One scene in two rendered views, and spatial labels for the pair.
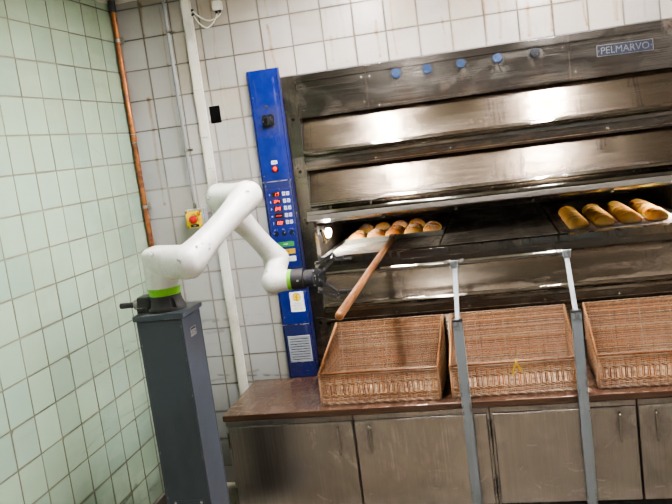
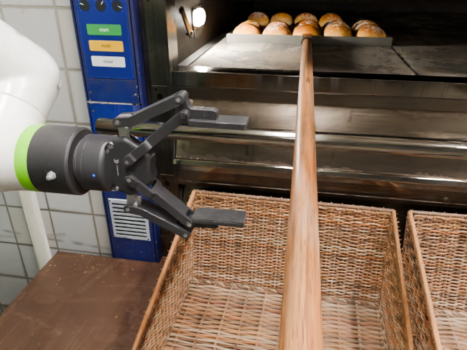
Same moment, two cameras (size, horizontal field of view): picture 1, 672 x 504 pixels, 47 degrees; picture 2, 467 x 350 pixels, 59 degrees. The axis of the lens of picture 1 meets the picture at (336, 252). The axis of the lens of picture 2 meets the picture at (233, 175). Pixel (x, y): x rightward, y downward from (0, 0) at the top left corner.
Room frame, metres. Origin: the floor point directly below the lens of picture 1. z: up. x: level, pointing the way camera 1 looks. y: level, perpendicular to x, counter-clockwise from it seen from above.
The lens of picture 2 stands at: (2.82, -0.03, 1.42)
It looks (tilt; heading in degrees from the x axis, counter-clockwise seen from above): 27 degrees down; 358
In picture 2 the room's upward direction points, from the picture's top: straight up
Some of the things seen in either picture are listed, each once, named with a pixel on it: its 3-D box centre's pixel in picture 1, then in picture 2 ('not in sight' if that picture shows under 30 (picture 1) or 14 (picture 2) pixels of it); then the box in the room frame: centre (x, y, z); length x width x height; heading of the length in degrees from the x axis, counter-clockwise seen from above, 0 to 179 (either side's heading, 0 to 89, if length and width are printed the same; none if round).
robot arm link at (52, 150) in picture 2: (299, 278); (69, 158); (3.34, 0.17, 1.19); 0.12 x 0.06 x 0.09; 169
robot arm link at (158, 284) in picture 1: (163, 269); not in sight; (2.95, 0.67, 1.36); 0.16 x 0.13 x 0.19; 50
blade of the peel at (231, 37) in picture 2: (396, 232); (306, 31); (4.43, -0.36, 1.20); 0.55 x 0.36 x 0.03; 79
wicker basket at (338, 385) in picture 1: (384, 357); (278, 296); (3.56, -0.16, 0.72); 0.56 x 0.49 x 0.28; 77
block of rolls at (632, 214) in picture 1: (609, 212); not in sight; (4.01, -1.45, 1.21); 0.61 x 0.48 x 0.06; 168
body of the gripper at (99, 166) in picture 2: (315, 277); (120, 164); (3.32, 0.10, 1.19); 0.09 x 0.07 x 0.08; 79
